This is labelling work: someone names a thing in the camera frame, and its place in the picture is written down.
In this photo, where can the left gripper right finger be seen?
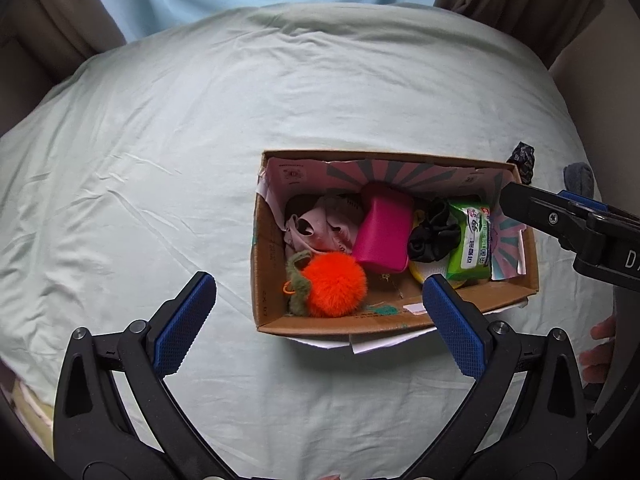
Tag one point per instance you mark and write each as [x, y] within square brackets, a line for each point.
[525, 415]

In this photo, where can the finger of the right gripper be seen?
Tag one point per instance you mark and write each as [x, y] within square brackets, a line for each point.
[584, 201]
[546, 212]

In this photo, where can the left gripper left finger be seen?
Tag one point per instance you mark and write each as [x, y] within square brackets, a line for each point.
[114, 417]

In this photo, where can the grey and black sock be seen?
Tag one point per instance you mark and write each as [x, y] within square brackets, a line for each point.
[578, 179]

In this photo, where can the black printed ribbon scrunchie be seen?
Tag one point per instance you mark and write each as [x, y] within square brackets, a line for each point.
[523, 157]

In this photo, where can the green tissue packet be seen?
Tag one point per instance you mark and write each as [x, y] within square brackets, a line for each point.
[470, 260]

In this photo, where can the black velvet scrunchie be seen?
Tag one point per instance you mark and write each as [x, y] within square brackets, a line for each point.
[435, 232]

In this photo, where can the round white yellow-rimmed pad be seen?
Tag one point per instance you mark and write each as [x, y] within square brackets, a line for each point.
[421, 271]

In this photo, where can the cardboard box with patterned lining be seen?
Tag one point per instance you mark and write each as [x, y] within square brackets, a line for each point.
[286, 174]

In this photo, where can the pink fabric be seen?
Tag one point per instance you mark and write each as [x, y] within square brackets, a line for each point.
[331, 225]

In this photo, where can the orange pompom with green leaf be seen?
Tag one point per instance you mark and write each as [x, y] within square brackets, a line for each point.
[327, 285]

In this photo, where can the person's right hand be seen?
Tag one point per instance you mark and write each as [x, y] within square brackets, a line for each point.
[596, 362]

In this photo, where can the pale green bed sheet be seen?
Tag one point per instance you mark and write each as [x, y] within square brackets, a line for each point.
[141, 170]

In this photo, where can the brown left curtain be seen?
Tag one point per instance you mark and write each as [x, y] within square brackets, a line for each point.
[62, 34]

